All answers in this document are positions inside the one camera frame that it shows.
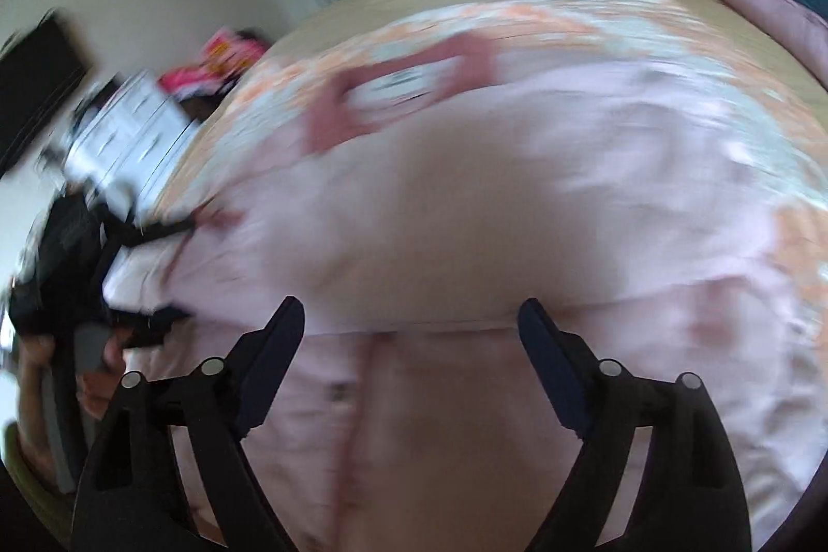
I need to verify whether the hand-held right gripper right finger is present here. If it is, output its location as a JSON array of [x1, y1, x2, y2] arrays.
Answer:
[[516, 297, 755, 552]]

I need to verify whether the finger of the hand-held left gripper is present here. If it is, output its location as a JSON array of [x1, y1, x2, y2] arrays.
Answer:
[[122, 219, 198, 252], [109, 303, 193, 350]]

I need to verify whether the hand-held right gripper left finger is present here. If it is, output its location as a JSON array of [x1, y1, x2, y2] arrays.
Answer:
[[70, 296, 305, 552]]

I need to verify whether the pink garment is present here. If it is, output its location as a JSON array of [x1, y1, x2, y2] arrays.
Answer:
[[103, 35, 809, 552]]

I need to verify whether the person's left forearm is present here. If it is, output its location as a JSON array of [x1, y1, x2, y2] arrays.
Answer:
[[0, 421, 73, 535]]

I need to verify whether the person's left hand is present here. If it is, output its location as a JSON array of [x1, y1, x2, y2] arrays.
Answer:
[[14, 330, 134, 464]]

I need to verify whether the white drawer chest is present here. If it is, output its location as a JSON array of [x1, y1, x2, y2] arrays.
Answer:
[[65, 72, 195, 220]]

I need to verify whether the pink printed blanket pile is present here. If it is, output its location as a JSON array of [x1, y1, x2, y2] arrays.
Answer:
[[160, 27, 269, 97]]

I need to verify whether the orange white patterned blanket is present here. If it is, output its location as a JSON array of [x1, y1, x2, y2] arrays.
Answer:
[[155, 0, 828, 333]]

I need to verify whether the black wall television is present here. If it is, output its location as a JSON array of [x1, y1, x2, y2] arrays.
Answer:
[[0, 9, 89, 175]]

